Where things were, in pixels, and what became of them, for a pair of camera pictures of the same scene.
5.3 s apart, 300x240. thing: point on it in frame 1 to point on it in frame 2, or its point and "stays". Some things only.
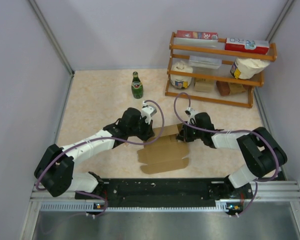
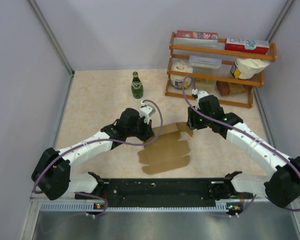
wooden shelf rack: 213,70 stays
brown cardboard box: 168,153 stays
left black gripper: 149,132 stays
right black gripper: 184,135 to 192,122
